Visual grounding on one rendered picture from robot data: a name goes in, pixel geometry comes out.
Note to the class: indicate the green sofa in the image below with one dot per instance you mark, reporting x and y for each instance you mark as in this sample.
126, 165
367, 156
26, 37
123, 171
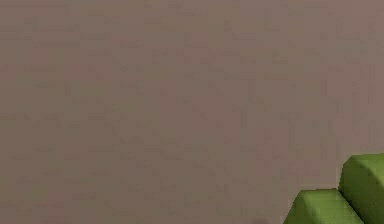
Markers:
360, 190

